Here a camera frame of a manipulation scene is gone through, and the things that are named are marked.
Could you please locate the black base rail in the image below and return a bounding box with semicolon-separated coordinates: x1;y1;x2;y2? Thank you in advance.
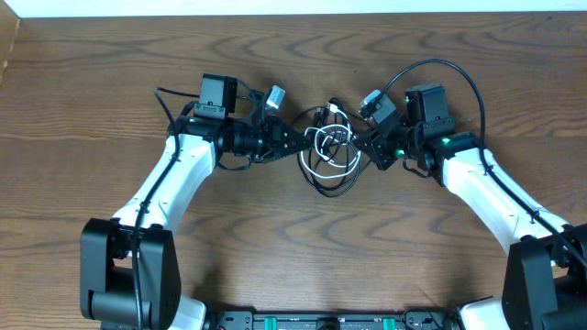
99;310;563;330

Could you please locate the white usb cable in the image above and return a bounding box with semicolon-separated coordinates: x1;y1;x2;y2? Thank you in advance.
300;103;363;181

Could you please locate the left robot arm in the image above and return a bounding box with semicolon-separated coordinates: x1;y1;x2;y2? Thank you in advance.
80;73;310;330

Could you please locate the black usb cable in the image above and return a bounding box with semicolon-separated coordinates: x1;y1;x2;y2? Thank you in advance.
291;96;375;199

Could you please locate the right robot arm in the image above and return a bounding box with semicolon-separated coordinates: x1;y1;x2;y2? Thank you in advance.
353;83;586;329

